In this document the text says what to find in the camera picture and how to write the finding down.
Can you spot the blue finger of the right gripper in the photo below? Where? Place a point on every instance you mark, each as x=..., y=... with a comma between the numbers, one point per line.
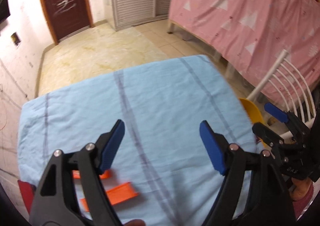
x=268, y=136
x=276, y=112

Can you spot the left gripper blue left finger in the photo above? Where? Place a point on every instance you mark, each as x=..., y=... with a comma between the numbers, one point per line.
x=108, y=145

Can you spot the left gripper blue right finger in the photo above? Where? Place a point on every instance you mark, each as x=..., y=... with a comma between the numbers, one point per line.
x=216, y=146

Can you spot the orange box with white label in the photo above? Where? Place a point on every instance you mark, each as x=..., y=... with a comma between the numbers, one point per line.
x=107, y=174

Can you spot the long orange printed box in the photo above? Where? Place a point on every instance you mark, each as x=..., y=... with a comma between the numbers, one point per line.
x=121, y=193

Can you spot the yellow trash bin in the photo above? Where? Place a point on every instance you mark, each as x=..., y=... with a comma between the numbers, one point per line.
x=252, y=111

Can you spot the person right hand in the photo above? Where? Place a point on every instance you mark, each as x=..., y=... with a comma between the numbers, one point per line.
x=301, y=188

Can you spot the person left hand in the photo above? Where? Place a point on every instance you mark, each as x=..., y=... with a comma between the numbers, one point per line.
x=135, y=222

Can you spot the light blue bed sheet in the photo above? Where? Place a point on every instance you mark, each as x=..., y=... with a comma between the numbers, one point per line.
x=162, y=155

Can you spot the white metal chair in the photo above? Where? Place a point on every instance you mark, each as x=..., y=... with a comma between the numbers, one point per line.
x=291, y=86

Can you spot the red black case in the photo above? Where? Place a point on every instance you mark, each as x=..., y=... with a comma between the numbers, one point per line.
x=27, y=191

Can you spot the pink tree print curtain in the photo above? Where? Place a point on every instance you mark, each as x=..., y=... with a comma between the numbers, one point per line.
x=250, y=34

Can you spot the wall mounted black television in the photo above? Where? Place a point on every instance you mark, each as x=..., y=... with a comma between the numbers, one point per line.
x=4, y=11

